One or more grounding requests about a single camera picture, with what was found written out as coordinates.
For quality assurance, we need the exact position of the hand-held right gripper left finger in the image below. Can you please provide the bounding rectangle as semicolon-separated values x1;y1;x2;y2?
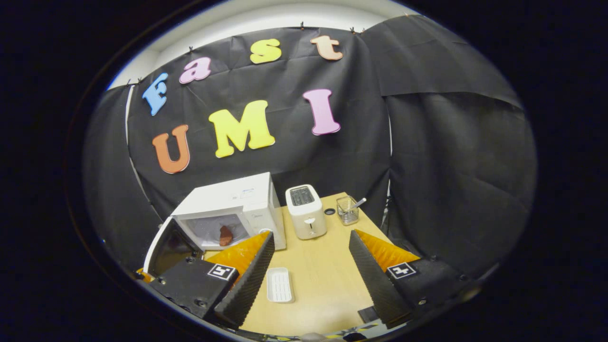
142;231;275;330

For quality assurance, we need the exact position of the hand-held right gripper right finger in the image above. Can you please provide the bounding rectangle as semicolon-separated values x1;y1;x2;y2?
348;229;480;330

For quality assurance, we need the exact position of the white microwave oven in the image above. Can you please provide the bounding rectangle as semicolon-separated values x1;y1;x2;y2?
142;172;287;278

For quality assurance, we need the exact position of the black table clamp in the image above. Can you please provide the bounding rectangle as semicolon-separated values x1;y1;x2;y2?
357;305;380;324

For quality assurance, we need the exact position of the white rectangular tray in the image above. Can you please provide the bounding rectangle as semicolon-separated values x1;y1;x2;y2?
266;267;295;304

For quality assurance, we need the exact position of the clear utensil holder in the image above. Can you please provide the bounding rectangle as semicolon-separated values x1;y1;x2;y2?
336;195;360;226

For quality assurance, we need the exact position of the white toaster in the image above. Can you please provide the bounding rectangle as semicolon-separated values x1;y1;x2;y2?
285;184;328;240

